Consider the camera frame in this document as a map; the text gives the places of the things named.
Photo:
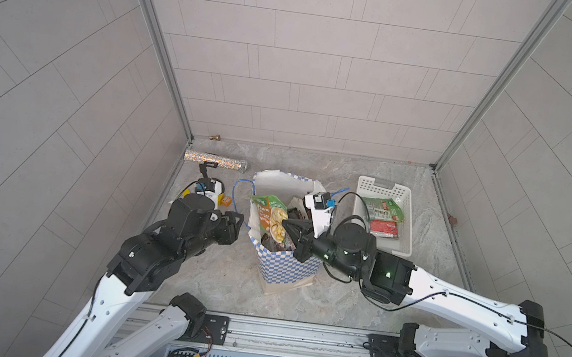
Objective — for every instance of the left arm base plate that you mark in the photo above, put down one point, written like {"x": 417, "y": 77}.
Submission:
{"x": 213, "y": 329}

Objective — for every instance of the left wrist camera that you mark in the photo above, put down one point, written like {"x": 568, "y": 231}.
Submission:
{"x": 211, "y": 188}

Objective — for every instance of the white plastic basket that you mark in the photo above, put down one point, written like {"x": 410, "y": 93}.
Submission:
{"x": 402, "y": 195}

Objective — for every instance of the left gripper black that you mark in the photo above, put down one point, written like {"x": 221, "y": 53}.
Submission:
{"x": 228, "y": 228}

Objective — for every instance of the clear red label packet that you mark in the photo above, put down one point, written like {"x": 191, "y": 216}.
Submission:
{"x": 385, "y": 229}

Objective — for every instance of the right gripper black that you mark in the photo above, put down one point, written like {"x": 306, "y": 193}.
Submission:
{"x": 304, "y": 243}

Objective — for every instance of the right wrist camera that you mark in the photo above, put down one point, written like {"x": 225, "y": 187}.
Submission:
{"x": 322, "y": 206}

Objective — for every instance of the aluminium mounting rail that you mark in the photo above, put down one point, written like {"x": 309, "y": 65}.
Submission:
{"x": 250, "y": 334}

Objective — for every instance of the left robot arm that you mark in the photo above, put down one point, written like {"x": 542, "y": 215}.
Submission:
{"x": 143, "y": 263}

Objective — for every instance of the cream green food packet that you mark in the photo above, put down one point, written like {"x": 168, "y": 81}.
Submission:
{"x": 384, "y": 209}

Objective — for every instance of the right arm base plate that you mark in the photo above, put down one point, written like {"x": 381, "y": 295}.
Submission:
{"x": 387, "y": 346}

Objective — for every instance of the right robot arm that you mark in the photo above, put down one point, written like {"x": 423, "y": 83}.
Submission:
{"x": 483, "y": 327}

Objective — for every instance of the black red condiment packet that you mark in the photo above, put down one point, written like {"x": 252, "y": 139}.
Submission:
{"x": 296, "y": 209}

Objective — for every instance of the orange cube block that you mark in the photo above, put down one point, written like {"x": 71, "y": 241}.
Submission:
{"x": 226, "y": 201}

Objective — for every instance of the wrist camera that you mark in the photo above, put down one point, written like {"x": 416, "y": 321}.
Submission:
{"x": 211, "y": 188}
{"x": 322, "y": 206}

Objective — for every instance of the blue checkered paper bag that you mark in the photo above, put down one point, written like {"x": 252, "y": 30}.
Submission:
{"x": 277, "y": 196}

